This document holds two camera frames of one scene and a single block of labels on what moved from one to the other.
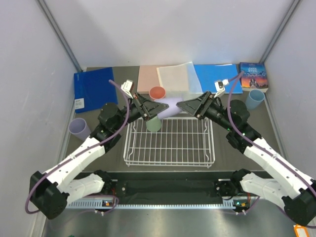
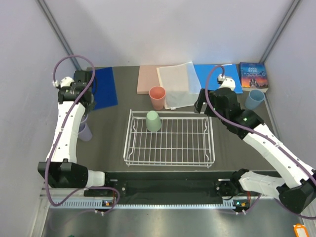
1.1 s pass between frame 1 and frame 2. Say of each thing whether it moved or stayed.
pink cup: stayed
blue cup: stayed
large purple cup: stayed
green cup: stayed
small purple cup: moved
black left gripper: moved
